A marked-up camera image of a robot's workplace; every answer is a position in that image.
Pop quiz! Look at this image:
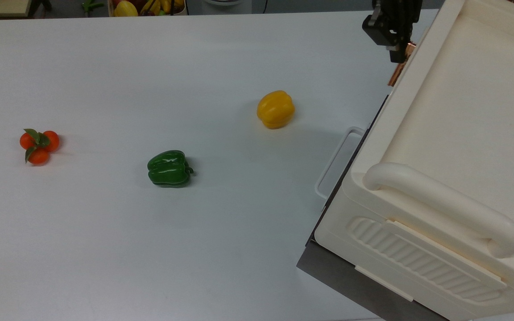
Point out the yellow bell pepper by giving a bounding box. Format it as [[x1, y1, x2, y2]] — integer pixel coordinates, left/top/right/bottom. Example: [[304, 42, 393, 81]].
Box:
[[257, 90, 296, 130]]

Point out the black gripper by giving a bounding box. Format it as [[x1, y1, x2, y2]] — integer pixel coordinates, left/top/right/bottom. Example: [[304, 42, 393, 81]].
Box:
[[362, 0, 423, 64]]

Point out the green bell pepper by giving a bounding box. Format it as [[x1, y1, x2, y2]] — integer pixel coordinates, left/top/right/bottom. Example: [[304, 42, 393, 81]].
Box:
[[147, 150, 194, 188]]

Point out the basket of toy fruit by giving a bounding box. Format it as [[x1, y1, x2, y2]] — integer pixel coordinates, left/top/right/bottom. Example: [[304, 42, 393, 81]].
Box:
[[108, 0, 189, 17]]

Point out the clear plastic tray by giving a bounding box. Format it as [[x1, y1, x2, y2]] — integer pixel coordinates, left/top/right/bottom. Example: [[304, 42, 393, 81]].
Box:
[[306, 95, 390, 247]]

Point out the cream toy cabinet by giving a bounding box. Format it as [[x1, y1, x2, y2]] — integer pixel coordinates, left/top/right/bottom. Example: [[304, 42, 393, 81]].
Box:
[[297, 0, 514, 321]]

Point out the cream cabinet carry handle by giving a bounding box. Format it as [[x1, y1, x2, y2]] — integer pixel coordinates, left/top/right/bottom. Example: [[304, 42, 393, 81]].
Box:
[[363, 162, 514, 259]]

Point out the orange tomato cluster with leaves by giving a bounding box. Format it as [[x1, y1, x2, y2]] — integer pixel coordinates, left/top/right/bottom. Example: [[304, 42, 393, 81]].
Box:
[[19, 128, 61, 166]]

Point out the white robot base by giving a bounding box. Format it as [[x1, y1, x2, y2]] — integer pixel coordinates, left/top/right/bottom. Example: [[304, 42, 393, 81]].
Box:
[[200, 0, 253, 15]]

